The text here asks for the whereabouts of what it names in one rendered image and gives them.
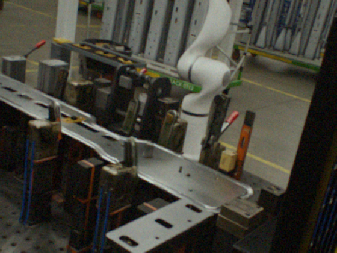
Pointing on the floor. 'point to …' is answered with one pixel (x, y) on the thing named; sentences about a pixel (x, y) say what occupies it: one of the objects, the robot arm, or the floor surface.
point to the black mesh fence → (313, 169)
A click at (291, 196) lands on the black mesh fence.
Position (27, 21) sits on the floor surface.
